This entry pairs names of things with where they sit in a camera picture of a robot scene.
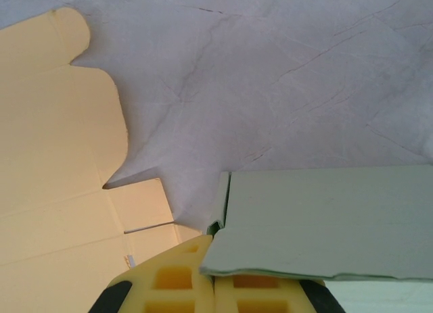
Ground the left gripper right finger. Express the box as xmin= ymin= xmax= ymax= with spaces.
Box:
xmin=213 ymin=272 xmax=342 ymax=313

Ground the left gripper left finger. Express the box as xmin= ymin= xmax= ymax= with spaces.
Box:
xmin=91 ymin=234 xmax=216 ymax=313

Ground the green paper box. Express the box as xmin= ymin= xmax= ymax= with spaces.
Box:
xmin=199 ymin=164 xmax=433 ymax=313

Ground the orange cloth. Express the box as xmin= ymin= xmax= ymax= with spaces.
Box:
xmin=0 ymin=7 xmax=204 ymax=313

